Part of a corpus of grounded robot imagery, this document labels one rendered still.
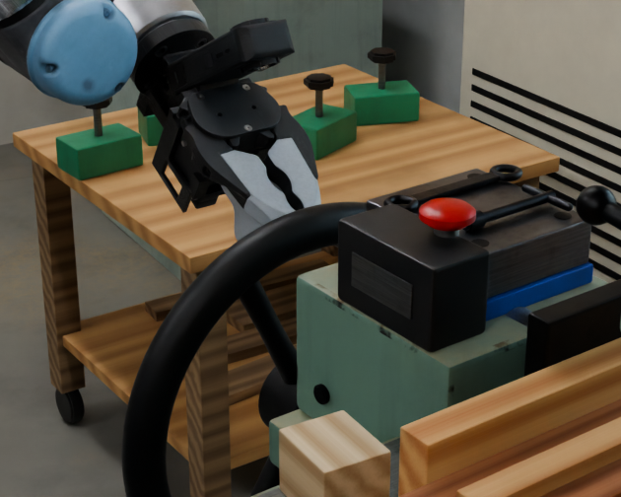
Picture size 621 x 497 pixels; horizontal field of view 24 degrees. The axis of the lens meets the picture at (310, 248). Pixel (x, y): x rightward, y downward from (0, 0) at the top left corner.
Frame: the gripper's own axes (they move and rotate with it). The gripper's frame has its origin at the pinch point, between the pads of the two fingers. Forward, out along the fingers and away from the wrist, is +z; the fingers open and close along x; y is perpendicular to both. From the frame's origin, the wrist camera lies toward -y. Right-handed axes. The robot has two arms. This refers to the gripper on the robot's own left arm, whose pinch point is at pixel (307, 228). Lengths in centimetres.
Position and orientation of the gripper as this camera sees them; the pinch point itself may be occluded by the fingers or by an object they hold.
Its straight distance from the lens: 101.0
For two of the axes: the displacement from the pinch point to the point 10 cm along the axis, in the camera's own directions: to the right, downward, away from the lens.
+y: -3.1, 6.2, 7.3
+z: 5.1, 7.5, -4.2
